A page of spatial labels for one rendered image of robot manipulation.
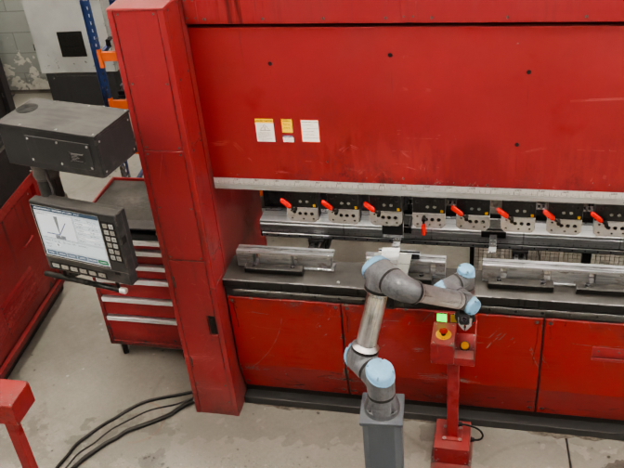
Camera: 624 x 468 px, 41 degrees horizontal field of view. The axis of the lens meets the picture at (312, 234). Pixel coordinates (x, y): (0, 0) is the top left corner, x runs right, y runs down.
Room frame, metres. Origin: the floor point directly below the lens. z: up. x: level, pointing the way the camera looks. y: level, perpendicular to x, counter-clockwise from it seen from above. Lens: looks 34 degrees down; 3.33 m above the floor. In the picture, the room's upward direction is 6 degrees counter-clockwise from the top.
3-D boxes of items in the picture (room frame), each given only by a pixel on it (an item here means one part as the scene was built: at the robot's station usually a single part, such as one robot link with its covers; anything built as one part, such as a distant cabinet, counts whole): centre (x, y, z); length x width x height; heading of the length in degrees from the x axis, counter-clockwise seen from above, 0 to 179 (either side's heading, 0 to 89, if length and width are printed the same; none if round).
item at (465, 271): (2.84, -0.64, 1.14); 0.09 x 0.08 x 0.11; 117
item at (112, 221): (3.03, 0.96, 1.42); 0.45 x 0.12 x 0.36; 63
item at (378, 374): (2.49, -0.22, 0.94); 0.13 x 0.12 x 0.14; 27
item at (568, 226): (3.07, -1.13, 1.26); 0.15 x 0.09 x 0.17; 74
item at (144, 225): (3.37, 0.94, 1.18); 0.40 x 0.24 x 0.07; 74
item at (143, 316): (4.02, 0.97, 0.50); 0.50 x 0.50 x 1.00; 74
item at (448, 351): (2.89, -0.60, 0.75); 0.20 x 0.16 x 0.18; 74
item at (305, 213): (3.40, 0.02, 1.26); 0.15 x 0.09 x 0.17; 74
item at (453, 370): (2.89, -0.60, 0.39); 0.05 x 0.05 x 0.54; 74
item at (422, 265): (3.27, -0.44, 0.92); 0.39 x 0.06 x 0.10; 74
